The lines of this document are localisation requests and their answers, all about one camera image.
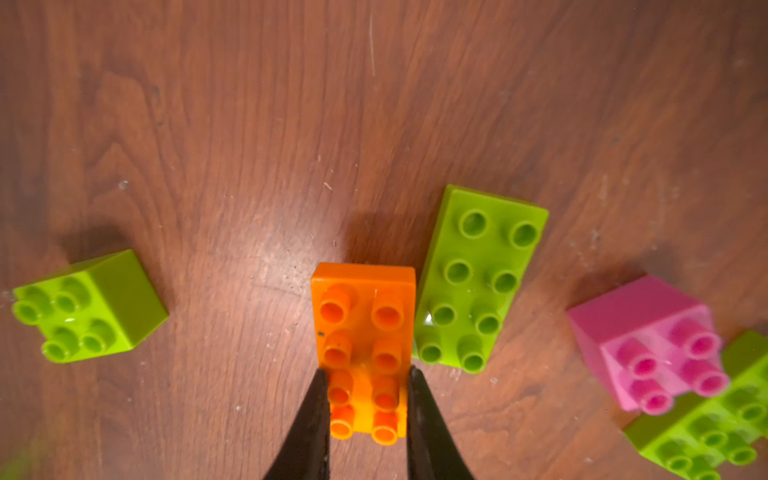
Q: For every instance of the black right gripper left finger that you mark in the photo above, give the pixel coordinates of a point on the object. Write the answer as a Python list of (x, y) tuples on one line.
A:
[(306, 449)]

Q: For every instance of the orange 2x4 lego brick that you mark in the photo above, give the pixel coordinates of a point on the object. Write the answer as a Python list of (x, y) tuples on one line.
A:
[(364, 326)]

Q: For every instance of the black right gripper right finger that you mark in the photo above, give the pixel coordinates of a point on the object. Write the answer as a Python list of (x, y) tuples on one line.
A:
[(431, 451)]

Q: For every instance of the green 2x4 lego brick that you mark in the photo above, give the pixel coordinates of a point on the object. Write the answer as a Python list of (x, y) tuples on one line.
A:
[(699, 434), (480, 249)]

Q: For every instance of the pink 2x2 lego brick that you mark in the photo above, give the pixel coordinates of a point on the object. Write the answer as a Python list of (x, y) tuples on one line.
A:
[(648, 343)]

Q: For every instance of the small green 2x2 lego brick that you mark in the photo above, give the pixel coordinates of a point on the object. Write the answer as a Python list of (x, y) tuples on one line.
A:
[(93, 308)]

